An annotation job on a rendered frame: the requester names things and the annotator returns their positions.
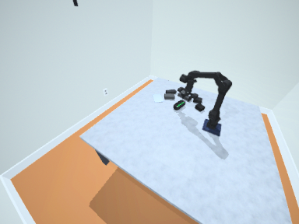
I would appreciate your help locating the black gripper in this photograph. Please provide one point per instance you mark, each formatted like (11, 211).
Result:
(193, 95)

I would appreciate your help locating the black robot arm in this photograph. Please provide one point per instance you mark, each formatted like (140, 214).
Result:
(223, 88)

